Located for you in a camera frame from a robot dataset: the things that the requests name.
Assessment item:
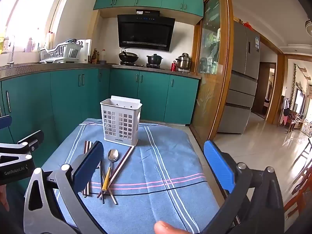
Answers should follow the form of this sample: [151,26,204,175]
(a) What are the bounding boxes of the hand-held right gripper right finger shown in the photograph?
[200,140,285,234]

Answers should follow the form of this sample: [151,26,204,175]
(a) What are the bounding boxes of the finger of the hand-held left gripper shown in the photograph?
[0,130,45,162]
[0,115,12,129]

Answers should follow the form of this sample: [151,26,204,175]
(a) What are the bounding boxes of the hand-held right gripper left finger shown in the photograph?
[23,141,104,234]

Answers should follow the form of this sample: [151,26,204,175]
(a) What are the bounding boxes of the brown steel chopstick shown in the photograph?
[82,141,89,197]
[86,141,93,197]
[104,147,135,191]

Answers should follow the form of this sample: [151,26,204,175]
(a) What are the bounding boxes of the black handled spoon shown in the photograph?
[97,160,105,204]

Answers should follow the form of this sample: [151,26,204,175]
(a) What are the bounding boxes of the steel spoon with gold handle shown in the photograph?
[102,149,119,192]

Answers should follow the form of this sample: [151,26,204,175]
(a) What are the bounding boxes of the plain steel chopstick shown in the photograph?
[101,173,119,205]

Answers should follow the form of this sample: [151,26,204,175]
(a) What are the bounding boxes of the red straw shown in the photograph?
[97,146,134,199]

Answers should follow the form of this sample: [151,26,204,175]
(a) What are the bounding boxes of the white slotted utensil basket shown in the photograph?
[100,96,143,147]

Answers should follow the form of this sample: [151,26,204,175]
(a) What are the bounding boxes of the person's left hand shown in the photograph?
[0,184,10,212]

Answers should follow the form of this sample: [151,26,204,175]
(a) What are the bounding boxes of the person's right hand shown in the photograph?
[154,221,187,234]

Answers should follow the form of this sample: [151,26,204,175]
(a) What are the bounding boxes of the teal base cabinet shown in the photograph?
[109,68,201,125]
[0,68,111,176]

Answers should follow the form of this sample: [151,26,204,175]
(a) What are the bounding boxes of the blue striped cloth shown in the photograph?
[41,118,220,234]

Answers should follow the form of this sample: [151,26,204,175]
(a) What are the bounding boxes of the steel faucet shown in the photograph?
[7,35,16,67]

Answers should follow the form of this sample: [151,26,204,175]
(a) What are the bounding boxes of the grey kitchen countertop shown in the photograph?
[0,62,202,80]

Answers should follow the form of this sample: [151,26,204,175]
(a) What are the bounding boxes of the red wooden chair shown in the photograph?
[283,160,312,226]

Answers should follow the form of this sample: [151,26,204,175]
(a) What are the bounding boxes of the black chair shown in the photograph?
[294,138,312,167]

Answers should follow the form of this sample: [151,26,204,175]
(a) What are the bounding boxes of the white dish rack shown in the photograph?
[39,39,84,64]

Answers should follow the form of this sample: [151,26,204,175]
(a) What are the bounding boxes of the hanging clothes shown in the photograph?
[281,96,292,125]

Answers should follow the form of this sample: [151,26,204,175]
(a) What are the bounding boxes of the grey refrigerator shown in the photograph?
[217,21,261,135]

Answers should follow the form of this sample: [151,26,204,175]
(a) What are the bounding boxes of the wooden framed glass sliding door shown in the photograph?
[190,0,235,147]

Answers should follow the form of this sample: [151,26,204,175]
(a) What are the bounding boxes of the white countertop appliance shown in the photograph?
[77,39,92,63]

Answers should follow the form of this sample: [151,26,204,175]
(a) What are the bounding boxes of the steel stockpot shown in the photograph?
[175,53,192,70]

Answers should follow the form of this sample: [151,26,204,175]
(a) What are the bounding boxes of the kitchen window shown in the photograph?
[0,0,67,54]

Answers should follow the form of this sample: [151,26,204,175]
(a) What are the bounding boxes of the gas stove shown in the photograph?
[118,62,167,69]

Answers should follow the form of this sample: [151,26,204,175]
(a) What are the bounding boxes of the black wok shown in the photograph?
[119,49,139,63]

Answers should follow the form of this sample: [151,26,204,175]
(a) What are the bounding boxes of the black lidded pot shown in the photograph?
[146,54,164,65]

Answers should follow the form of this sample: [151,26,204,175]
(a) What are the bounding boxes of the black range hood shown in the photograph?
[117,10,176,52]

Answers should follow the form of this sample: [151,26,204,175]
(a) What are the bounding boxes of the wooden door frame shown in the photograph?
[266,52,285,125]

